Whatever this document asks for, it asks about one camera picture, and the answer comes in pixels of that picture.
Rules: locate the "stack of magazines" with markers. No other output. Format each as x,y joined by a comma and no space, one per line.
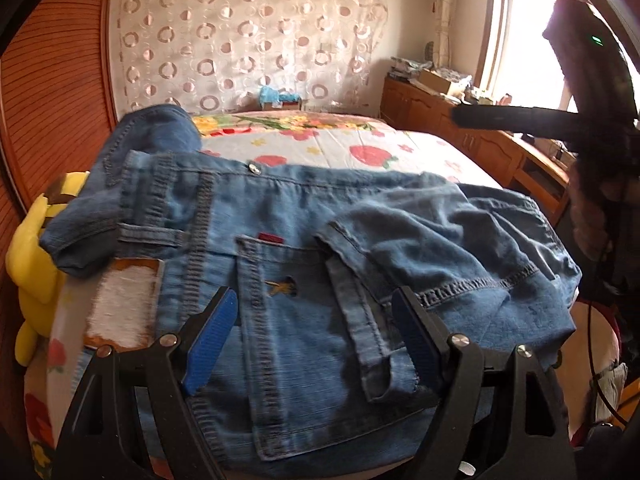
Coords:
410,66

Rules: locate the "yellow plush toy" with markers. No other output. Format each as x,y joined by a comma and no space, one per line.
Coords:
35,270

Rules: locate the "medium blue jeans pants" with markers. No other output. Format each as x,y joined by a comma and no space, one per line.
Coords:
300,210

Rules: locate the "checked window curtain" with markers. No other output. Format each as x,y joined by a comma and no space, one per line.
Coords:
441,10

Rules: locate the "long wooden cabinet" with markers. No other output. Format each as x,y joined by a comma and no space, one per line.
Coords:
450,125

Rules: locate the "window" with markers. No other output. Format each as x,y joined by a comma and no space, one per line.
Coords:
525,35

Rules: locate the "cardboard box on cabinet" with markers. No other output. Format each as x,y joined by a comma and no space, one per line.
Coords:
440,82

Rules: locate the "wooden slatted wardrobe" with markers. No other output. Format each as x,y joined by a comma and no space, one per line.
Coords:
55,85

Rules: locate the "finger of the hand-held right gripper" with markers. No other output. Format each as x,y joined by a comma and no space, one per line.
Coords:
510,119

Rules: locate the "circle patterned wall curtain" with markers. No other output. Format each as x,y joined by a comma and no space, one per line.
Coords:
250,35

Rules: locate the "bed with floral sheet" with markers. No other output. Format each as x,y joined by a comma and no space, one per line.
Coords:
350,145

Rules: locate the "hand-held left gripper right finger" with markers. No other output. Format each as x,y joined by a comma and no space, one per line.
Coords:
417,340

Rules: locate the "small printed box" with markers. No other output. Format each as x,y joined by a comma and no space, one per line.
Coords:
282,105

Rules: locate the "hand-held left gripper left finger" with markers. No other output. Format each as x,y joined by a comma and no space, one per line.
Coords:
210,345

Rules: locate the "person's right hand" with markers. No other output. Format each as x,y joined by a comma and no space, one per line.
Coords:
590,225

